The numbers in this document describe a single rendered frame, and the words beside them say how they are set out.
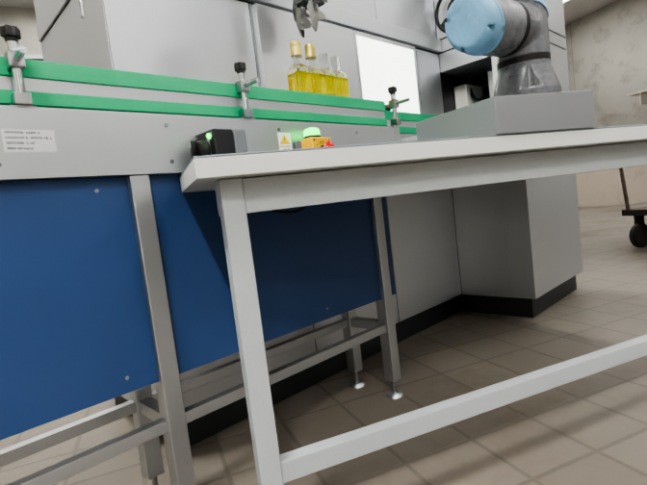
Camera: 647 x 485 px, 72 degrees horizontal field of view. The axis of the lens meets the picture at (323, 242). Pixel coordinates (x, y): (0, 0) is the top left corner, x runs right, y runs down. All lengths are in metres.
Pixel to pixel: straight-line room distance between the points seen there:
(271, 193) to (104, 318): 0.41
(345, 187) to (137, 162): 0.42
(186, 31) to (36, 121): 0.67
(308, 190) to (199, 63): 0.76
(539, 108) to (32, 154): 0.98
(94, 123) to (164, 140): 0.13
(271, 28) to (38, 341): 1.17
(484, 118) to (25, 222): 0.89
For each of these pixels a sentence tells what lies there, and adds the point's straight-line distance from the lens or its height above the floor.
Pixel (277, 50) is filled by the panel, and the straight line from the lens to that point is 1.63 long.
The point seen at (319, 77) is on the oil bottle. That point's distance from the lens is 1.51.
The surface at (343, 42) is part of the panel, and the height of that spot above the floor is 1.26.
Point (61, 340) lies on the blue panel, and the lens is 0.95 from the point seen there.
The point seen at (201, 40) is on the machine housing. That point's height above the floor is 1.18.
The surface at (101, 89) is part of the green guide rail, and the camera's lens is 1.01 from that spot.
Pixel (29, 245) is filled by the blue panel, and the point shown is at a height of 0.64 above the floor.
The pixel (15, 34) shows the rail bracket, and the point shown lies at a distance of 0.97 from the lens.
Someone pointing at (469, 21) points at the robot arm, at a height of 0.99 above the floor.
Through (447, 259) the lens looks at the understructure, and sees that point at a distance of 2.34.
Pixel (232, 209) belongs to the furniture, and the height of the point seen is 0.66.
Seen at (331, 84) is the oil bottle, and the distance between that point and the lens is 1.54.
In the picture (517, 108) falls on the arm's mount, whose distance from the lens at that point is 1.04.
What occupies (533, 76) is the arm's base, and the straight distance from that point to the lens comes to 1.16.
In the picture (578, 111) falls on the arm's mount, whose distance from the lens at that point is 1.17.
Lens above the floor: 0.65
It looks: 5 degrees down
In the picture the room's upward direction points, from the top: 7 degrees counter-clockwise
